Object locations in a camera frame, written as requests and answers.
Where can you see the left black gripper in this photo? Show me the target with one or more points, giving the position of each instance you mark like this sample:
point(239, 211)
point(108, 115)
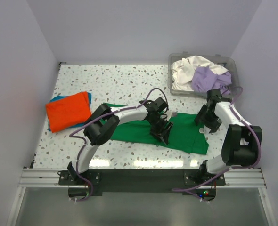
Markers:
point(161, 127)

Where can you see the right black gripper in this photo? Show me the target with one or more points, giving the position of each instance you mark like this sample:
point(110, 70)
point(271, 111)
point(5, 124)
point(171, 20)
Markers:
point(206, 117)

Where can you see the green t shirt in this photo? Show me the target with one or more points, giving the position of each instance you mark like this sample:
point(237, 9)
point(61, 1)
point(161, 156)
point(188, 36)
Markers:
point(184, 136)

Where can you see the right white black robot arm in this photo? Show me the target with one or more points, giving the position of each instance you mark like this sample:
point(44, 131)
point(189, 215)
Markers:
point(242, 144)

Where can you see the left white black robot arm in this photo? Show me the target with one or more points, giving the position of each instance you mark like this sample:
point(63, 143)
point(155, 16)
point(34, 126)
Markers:
point(101, 125)

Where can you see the lavender crumpled t shirt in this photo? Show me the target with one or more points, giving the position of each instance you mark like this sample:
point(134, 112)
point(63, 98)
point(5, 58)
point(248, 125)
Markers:
point(204, 79)

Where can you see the white crumpled t shirt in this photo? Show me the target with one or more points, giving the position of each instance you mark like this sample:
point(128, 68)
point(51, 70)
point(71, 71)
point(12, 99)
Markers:
point(183, 71)

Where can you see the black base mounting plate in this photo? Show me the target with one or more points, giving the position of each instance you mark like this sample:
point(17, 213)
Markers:
point(129, 181)

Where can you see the clear plastic bin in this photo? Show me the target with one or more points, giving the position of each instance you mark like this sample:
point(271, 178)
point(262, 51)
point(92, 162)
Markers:
point(227, 62)

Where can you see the folded orange t shirt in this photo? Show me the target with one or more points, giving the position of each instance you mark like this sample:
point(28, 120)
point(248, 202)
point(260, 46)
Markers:
point(68, 110)

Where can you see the aluminium frame rail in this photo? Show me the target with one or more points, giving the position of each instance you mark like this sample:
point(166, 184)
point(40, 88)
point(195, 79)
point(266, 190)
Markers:
point(236, 178)

